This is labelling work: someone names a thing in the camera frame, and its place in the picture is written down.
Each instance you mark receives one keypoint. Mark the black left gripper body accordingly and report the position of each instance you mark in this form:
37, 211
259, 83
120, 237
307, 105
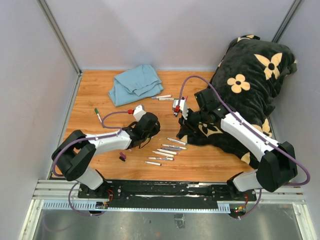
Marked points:
150, 134

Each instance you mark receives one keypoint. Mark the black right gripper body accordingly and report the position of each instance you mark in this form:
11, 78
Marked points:
197, 116

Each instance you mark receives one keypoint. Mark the grey marker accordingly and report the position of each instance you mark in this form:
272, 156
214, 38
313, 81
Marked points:
171, 149

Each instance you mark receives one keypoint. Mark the pink cap marker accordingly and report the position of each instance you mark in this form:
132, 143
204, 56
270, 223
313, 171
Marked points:
167, 151

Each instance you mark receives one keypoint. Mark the peach cap marker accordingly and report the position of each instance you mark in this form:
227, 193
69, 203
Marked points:
164, 154

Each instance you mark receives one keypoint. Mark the black marker without cap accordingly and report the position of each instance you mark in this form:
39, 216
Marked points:
153, 163

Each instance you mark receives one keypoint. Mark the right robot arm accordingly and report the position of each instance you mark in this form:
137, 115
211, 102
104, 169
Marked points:
276, 161

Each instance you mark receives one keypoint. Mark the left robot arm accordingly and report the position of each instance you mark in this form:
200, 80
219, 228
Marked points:
72, 158

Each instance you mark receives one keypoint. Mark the lilac cap marker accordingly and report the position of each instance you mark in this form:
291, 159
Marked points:
161, 97

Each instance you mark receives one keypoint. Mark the light blue folded cloth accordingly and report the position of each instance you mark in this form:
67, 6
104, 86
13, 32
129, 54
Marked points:
134, 85

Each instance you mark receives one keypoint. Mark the dark green cap marker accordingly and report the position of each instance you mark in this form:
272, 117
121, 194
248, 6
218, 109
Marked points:
99, 116

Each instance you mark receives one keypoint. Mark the black floral plush blanket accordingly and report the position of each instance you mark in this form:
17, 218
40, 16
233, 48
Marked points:
248, 78

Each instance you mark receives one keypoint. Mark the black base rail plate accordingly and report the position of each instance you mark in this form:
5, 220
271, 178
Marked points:
143, 194

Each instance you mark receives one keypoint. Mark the aluminium frame rail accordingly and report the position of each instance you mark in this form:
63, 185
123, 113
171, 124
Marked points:
55, 189

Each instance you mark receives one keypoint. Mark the right corner metal post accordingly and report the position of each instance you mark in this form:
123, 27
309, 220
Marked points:
289, 16

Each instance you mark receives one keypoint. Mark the corner metal post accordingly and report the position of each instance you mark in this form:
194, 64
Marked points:
289, 16
59, 35

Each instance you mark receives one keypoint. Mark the left corner metal post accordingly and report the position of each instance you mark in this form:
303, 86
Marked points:
59, 35

